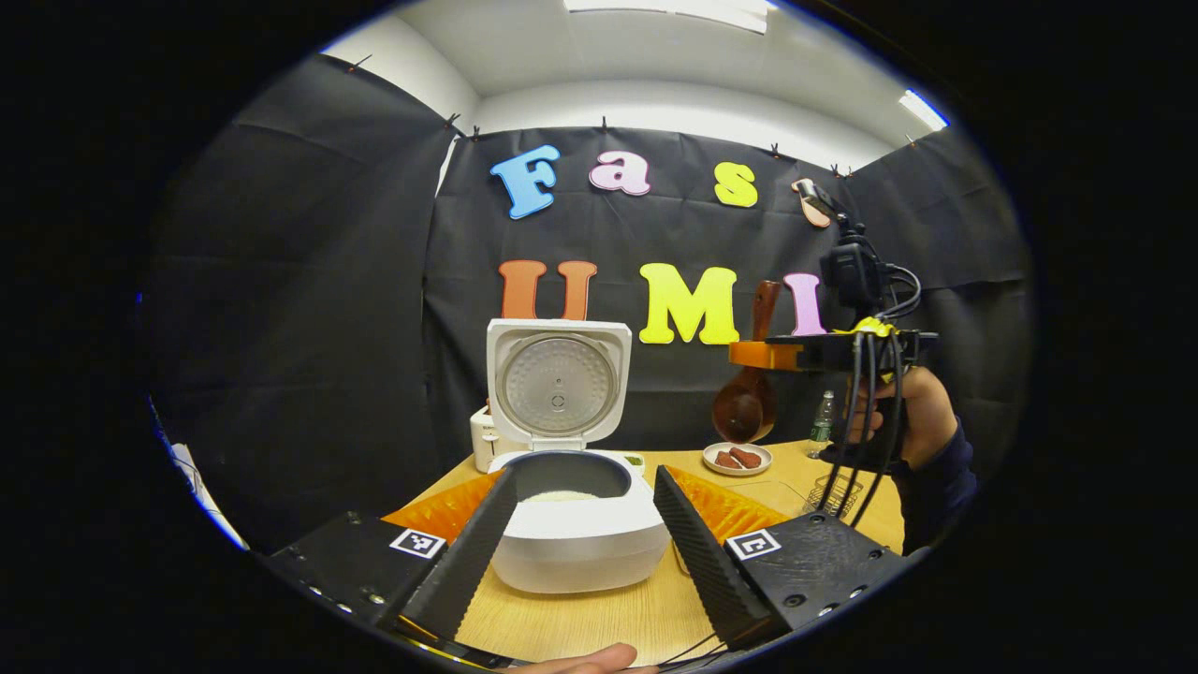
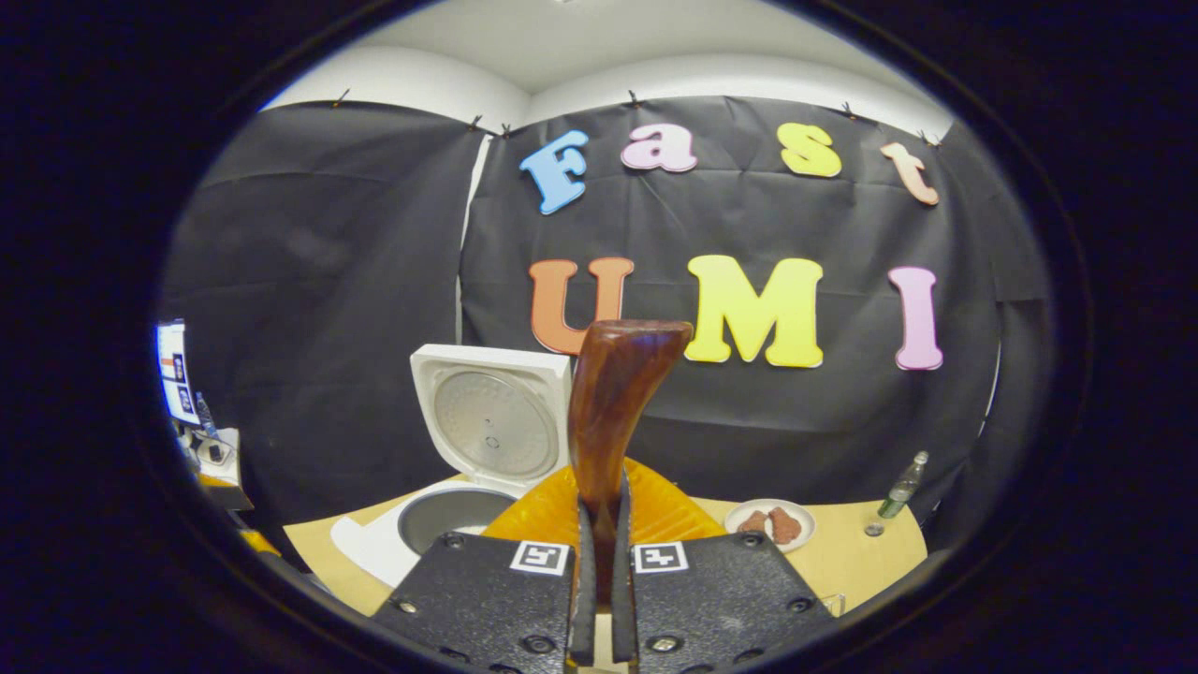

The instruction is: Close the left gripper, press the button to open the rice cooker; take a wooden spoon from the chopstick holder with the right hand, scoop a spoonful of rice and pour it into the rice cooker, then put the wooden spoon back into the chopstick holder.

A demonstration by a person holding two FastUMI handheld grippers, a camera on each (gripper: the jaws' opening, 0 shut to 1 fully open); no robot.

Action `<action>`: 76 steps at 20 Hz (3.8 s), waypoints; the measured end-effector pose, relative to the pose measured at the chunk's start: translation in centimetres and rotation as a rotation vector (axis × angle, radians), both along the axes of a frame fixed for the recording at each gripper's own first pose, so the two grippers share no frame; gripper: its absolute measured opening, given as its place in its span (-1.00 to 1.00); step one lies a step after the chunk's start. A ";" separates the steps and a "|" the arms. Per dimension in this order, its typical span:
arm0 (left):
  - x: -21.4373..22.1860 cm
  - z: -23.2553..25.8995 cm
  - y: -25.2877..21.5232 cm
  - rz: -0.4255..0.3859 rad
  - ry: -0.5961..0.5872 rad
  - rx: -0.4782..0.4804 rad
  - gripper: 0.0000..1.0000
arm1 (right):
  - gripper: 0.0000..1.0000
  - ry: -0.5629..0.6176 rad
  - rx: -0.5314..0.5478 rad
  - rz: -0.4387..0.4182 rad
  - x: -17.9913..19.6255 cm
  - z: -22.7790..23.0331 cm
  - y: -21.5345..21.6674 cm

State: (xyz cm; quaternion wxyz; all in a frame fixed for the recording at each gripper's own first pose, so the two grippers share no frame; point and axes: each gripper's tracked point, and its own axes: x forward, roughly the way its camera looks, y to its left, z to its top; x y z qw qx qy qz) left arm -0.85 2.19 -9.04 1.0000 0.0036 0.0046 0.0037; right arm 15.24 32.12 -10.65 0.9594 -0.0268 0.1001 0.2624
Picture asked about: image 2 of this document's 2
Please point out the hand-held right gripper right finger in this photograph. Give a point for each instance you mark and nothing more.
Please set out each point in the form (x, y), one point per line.
(721, 608)

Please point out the brown wooden spoon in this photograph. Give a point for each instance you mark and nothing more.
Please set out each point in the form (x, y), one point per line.
(613, 393)

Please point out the brown meat piece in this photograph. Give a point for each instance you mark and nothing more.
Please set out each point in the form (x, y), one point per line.
(784, 526)
(753, 522)

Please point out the white rice cooker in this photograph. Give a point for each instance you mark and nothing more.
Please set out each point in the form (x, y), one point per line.
(487, 421)

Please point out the black backdrop cloth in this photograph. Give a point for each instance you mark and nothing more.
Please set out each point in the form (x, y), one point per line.
(328, 281)

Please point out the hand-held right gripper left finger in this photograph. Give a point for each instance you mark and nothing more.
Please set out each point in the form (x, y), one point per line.
(487, 608)

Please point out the white printed board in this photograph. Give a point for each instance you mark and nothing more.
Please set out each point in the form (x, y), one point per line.
(173, 370)

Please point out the clear plastic water bottle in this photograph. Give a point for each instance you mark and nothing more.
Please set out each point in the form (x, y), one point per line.
(900, 491)

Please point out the white round plate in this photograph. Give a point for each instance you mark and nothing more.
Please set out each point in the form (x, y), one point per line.
(805, 524)

